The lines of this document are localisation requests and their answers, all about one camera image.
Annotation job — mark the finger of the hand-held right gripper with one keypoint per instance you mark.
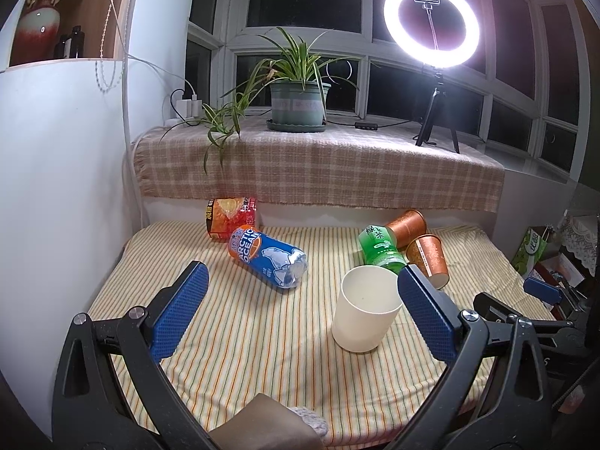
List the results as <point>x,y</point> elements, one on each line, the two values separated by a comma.
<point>543,289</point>
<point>494,307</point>

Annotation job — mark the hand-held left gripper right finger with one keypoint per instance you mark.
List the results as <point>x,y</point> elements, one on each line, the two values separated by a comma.
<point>429,318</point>

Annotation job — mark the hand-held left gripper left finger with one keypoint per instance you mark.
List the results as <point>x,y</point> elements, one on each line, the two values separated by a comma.
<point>180,311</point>

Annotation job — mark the white cup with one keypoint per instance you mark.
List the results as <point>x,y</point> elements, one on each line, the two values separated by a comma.
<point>361,328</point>

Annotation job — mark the copper paper cup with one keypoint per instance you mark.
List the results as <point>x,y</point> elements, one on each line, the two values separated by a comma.
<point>429,255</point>
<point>405,227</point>

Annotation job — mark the green box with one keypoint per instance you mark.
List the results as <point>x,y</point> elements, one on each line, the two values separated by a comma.
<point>529,248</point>

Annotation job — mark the lace cloth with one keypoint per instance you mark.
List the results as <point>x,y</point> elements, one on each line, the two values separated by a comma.
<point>581,239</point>

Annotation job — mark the green tea bottle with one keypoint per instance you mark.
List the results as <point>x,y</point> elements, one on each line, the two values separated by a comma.
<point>379,248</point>

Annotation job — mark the striped cloth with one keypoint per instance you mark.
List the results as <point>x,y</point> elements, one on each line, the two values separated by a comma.
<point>262,337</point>

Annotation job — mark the blue soda can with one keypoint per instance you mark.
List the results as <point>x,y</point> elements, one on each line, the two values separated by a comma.
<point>269,260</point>

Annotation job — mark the brown flat object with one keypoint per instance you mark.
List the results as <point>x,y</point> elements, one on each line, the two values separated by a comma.
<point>262,426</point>

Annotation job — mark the grey knitted cloth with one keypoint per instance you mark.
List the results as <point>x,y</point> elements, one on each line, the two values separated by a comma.
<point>311,419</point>

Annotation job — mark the plaid cloth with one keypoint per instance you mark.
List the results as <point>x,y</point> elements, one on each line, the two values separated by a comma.
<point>328,173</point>

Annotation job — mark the white charger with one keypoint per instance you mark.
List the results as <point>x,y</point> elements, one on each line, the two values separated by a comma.
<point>182,107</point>
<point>195,106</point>

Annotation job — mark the black tripod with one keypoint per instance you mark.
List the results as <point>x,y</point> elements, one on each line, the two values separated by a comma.
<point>438,98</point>

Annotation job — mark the green pot saucer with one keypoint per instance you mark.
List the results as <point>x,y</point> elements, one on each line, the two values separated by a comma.
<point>295,126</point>

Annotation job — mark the green plant pot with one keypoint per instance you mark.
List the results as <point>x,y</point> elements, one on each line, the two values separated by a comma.
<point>297,103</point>

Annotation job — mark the green spider plant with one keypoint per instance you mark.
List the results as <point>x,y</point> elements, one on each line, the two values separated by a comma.
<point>293,63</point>

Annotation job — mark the dark bottle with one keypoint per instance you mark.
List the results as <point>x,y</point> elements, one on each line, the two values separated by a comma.
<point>72,42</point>

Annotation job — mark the phone clamp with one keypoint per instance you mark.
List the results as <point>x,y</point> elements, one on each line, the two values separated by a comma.
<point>425,5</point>

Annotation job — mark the red ceramic vase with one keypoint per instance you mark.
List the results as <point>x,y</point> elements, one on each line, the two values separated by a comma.
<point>40,23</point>

